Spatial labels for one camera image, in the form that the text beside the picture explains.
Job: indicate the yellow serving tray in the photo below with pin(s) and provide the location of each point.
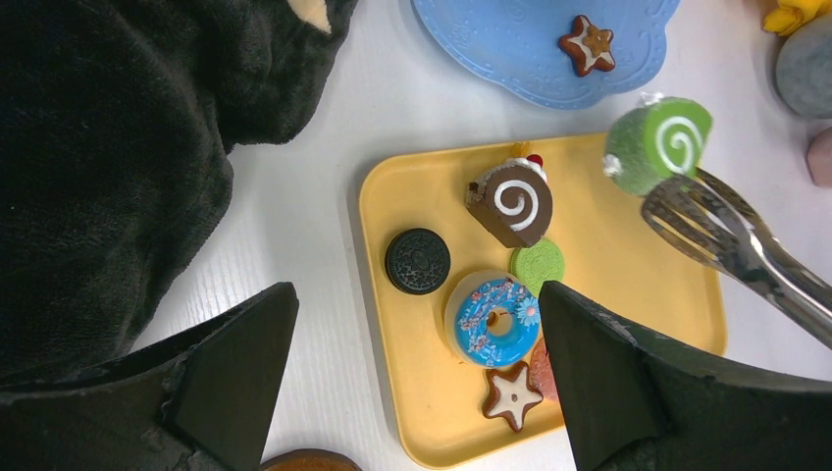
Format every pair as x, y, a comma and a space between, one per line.
611, 257

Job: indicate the green macaron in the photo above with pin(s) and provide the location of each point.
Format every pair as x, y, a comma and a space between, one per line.
533, 266

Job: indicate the blue three-tier cake stand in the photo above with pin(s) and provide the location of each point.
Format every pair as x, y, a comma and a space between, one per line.
515, 44

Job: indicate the yellow garment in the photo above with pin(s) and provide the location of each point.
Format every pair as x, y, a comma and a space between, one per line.
790, 15

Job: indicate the blue frosted donut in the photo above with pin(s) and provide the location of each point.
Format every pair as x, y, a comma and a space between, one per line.
491, 319

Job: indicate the chocolate swirl roll cake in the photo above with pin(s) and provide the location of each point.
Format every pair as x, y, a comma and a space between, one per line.
513, 201

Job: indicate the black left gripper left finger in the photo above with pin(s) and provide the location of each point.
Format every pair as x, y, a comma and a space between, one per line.
202, 399

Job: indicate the pink round candy cake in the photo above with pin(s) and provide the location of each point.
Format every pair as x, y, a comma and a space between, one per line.
541, 374

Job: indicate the metal serving tongs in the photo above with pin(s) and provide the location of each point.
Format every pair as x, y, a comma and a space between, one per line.
705, 219

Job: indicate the green swirl roll cake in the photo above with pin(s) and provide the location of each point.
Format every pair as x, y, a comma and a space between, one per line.
661, 137

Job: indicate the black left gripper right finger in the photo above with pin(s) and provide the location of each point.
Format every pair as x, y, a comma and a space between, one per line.
635, 399

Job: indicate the grey mug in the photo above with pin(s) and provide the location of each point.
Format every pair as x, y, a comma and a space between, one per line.
803, 69

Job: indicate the pink mug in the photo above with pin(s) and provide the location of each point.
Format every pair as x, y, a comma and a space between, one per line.
819, 159

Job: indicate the black sandwich cookie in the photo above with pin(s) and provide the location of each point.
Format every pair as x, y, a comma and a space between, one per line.
417, 261

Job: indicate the black floral plush pillow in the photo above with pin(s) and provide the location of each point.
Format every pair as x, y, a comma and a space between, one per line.
117, 121

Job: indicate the star cookie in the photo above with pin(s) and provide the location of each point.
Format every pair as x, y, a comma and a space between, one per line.
588, 47
510, 395

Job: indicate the brown round coaster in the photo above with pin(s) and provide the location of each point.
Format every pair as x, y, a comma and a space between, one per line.
310, 459

